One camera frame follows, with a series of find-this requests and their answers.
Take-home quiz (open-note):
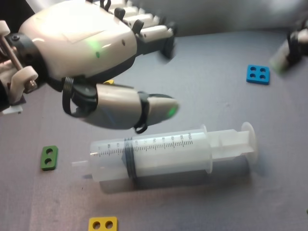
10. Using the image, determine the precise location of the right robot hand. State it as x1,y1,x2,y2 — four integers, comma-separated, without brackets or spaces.
269,18,308,75

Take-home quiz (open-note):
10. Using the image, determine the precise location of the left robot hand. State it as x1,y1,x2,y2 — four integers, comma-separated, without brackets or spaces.
18,0,181,135

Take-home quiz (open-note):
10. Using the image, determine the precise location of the large clear plastic syringe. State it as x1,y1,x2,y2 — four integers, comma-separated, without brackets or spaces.
71,122,259,187

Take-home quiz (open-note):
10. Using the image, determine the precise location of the blue square four-hole block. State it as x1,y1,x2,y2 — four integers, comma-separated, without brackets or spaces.
245,64,270,85

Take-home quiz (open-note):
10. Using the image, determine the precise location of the white backdrop sheet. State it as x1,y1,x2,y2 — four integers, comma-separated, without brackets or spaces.
105,0,308,38

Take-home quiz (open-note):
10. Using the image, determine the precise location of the grey table cloth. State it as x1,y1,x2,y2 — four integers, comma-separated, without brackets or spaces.
0,27,308,231

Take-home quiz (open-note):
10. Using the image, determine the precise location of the green two-hole block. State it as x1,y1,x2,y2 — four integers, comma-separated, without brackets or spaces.
39,145,59,171

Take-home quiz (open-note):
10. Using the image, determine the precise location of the yellow two-hole block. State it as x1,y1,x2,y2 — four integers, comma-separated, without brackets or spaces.
88,216,118,231

